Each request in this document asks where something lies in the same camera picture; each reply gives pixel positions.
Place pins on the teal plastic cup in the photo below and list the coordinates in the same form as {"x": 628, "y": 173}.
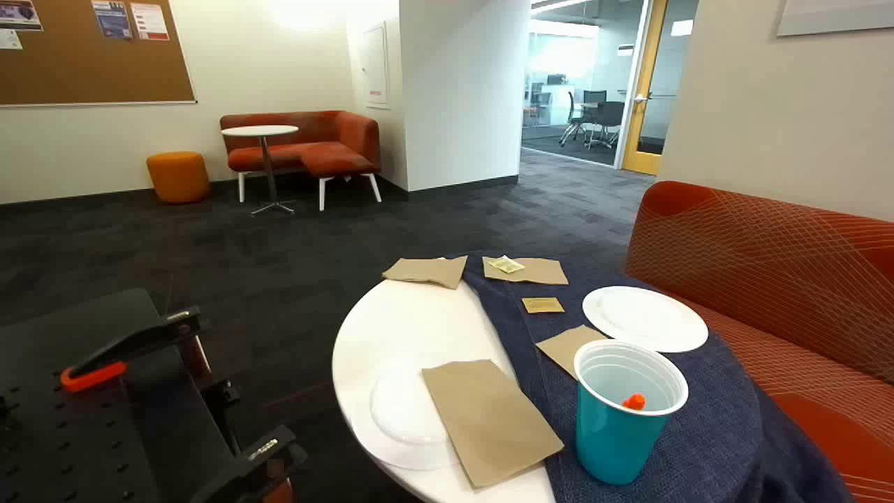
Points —
{"x": 615, "y": 447}

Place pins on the small white packet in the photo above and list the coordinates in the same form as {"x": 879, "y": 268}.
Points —
{"x": 506, "y": 266}

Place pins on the small tan paper card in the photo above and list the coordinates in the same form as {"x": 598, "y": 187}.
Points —
{"x": 542, "y": 306}

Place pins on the red lounge sofa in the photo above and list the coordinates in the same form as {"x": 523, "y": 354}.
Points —
{"x": 330, "y": 155}

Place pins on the white plate left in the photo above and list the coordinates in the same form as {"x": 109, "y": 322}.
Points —
{"x": 400, "y": 409}

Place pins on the large brown paper napkin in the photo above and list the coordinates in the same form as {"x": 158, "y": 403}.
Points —
{"x": 489, "y": 423}

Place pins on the black office chair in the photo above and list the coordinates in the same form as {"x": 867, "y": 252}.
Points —
{"x": 605, "y": 114}

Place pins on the white paper plate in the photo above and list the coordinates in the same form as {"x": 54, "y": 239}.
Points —
{"x": 651, "y": 322}

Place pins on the small round white table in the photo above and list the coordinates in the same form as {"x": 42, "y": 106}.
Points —
{"x": 262, "y": 131}

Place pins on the orange round ottoman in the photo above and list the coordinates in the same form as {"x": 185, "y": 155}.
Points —
{"x": 176, "y": 176}

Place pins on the blue denim cloth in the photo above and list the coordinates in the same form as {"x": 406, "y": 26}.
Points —
{"x": 716, "y": 429}

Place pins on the orange patterned sofa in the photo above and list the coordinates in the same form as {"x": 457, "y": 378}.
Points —
{"x": 793, "y": 268}

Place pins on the white and red poster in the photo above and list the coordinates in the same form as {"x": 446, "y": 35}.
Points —
{"x": 149, "y": 21}

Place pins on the blue poster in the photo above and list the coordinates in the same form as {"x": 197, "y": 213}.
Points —
{"x": 112, "y": 21}

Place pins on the black robot cart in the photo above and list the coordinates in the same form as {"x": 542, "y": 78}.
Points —
{"x": 84, "y": 447}

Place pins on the cork notice board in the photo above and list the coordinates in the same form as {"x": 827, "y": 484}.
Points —
{"x": 73, "y": 64}

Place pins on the framed whiteboard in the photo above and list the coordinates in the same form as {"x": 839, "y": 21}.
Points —
{"x": 839, "y": 14}

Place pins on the small white paper note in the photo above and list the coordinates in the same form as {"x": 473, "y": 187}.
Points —
{"x": 10, "y": 40}

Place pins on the dark photo poster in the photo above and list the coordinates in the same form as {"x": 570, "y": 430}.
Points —
{"x": 19, "y": 12}

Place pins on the white wall sign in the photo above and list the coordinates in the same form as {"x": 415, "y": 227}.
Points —
{"x": 372, "y": 64}

